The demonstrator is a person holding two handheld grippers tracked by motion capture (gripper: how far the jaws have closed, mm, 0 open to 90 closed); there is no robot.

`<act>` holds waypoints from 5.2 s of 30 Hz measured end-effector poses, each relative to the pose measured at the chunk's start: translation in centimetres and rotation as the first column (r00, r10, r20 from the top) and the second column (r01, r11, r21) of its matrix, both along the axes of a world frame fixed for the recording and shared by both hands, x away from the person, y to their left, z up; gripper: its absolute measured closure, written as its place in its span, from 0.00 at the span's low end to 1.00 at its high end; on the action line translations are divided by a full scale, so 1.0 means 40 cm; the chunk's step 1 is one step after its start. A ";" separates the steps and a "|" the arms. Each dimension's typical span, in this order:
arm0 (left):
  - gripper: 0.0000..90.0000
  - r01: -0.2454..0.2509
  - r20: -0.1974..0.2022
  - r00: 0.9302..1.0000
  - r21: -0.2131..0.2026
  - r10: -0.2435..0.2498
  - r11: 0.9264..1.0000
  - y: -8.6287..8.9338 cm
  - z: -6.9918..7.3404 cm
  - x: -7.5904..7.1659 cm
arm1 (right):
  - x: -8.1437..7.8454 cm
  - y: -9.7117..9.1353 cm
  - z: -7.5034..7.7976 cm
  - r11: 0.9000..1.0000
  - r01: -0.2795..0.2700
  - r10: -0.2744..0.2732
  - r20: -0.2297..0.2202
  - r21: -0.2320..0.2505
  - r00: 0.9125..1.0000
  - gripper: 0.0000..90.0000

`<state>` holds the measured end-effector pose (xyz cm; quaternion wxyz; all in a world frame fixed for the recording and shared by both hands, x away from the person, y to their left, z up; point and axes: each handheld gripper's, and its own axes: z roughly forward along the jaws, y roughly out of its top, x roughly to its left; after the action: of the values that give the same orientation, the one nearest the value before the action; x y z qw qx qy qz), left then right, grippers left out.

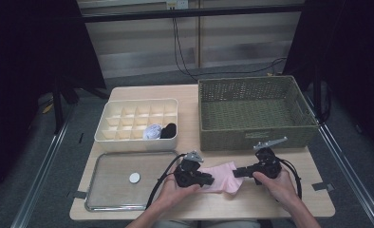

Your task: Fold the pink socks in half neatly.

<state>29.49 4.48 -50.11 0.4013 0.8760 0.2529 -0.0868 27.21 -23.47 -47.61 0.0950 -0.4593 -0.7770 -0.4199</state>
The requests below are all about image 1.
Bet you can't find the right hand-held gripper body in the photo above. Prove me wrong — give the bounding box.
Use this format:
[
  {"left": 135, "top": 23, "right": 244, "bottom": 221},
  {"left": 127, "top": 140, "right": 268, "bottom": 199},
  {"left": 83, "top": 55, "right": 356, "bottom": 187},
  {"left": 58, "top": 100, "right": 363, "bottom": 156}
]
[{"left": 251, "top": 136, "right": 289, "bottom": 186}]

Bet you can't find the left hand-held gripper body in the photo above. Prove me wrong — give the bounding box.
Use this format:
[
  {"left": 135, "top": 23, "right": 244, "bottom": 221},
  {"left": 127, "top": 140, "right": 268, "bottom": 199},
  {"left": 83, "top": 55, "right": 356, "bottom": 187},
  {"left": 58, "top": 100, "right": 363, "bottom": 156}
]
[{"left": 174, "top": 150, "right": 215, "bottom": 188}]

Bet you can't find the pink sock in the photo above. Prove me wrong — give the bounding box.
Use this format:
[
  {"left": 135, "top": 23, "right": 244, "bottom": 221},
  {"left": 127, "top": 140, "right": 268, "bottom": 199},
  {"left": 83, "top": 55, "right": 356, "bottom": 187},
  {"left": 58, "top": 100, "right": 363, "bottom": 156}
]
[{"left": 196, "top": 161, "right": 245, "bottom": 195}]

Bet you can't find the black sock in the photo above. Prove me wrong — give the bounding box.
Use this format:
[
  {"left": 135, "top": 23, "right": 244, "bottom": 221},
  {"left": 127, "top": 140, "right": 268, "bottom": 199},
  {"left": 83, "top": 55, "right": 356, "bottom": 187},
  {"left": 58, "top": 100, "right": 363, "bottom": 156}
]
[{"left": 159, "top": 123, "right": 178, "bottom": 140}]

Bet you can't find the green woven basket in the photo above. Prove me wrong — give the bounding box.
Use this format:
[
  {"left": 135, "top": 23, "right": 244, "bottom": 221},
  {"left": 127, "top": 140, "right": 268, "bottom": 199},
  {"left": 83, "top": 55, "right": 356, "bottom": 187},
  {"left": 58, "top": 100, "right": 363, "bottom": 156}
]
[{"left": 197, "top": 75, "right": 320, "bottom": 152}]

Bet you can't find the clear plastic lid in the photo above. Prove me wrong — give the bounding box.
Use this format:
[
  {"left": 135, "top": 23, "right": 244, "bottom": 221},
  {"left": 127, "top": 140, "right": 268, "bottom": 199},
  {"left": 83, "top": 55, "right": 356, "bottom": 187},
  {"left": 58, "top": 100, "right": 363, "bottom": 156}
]
[{"left": 84, "top": 149, "right": 180, "bottom": 213}]

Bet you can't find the cream divided storage box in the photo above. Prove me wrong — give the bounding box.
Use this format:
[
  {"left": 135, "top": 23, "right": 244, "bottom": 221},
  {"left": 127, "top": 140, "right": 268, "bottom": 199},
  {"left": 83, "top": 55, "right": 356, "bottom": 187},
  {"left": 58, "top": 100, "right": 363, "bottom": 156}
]
[{"left": 93, "top": 98, "right": 179, "bottom": 152}]

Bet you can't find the person's left hand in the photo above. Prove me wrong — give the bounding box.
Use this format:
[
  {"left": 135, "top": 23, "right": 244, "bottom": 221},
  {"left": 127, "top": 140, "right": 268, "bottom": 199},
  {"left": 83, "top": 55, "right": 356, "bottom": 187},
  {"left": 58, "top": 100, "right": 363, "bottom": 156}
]
[{"left": 156, "top": 165, "right": 202, "bottom": 213}]

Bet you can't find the person's right hand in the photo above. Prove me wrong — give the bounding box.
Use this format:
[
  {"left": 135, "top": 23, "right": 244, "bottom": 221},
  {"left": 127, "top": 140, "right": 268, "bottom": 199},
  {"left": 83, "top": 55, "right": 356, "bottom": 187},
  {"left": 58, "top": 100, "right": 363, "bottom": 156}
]
[{"left": 252, "top": 165, "right": 301, "bottom": 213}]

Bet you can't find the black metal stand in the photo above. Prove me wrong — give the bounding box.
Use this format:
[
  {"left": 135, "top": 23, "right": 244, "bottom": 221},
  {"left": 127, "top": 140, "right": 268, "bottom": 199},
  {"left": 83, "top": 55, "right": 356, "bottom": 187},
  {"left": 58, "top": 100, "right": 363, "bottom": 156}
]
[
  {"left": 311, "top": 70, "right": 333, "bottom": 124},
  {"left": 50, "top": 74, "right": 112, "bottom": 136}
]

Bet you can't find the black curtain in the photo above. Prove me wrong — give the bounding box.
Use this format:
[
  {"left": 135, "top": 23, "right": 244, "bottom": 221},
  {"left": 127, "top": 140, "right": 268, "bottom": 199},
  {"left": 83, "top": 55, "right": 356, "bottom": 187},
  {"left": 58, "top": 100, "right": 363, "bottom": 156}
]
[
  {"left": 282, "top": 0, "right": 374, "bottom": 161},
  {"left": 0, "top": 0, "right": 107, "bottom": 202}
]

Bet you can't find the black horizontal bar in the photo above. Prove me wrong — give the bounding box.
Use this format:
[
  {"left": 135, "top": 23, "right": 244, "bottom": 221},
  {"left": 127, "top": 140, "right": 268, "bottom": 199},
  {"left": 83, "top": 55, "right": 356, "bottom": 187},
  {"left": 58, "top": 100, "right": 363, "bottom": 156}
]
[{"left": 80, "top": 3, "right": 307, "bottom": 23}]

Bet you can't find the left hand-held gripper cable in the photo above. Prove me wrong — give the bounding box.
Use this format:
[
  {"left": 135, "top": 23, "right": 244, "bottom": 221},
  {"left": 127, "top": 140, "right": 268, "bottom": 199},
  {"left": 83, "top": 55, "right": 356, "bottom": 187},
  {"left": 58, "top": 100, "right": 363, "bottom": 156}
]
[{"left": 144, "top": 153, "right": 188, "bottom": 210}]

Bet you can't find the hand-held gripper cable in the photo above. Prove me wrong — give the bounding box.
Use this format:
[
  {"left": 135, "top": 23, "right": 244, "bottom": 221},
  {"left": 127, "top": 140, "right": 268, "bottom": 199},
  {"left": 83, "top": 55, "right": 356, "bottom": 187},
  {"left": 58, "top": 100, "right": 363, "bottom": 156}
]
[
  {"left": 144, "top": 153, "right": 188, "bottom": 210},
  {"left": 276, "top": 157, "right": 303, "bottom": 200}
]

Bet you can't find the right hand-held gripper cable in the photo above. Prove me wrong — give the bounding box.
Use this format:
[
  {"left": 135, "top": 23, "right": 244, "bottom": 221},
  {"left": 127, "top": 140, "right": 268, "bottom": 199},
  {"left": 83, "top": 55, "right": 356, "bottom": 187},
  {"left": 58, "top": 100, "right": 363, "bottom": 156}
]
[{"left": 276, "top": 157, "right": 303, "bottom": 200}]

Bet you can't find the metal floor rail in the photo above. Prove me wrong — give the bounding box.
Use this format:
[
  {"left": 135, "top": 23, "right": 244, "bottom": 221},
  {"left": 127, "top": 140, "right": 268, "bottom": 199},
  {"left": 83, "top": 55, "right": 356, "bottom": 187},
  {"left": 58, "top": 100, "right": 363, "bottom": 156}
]
[
  {"left": 302, "top": 91, "right": 374, "bottom": 228},
  {"left": 9, "top": 104, "right": 79, "bottom": 228}
]

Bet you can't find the black floor cable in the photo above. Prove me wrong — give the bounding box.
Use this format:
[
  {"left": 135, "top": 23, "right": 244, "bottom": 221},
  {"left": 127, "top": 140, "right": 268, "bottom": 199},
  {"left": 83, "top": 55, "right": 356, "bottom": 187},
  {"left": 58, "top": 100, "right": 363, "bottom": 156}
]
[{"left": 188, "top": 56, "right": 288, "bottom": 79}]

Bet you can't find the black wall cable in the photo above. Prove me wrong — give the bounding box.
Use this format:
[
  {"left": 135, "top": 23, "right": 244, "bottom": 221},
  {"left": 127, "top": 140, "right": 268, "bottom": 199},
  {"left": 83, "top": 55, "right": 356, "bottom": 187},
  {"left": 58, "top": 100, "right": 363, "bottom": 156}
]
[{"left": 171, "top": 8, "right": 199, "bottom": 82}]

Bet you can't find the white wall socket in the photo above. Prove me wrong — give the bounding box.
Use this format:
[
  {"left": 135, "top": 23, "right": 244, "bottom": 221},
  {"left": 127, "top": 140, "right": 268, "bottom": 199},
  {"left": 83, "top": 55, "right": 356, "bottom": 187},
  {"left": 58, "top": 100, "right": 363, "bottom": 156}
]
[{"left": 165, "top": 0, "right": 189, "bottom": 10}]

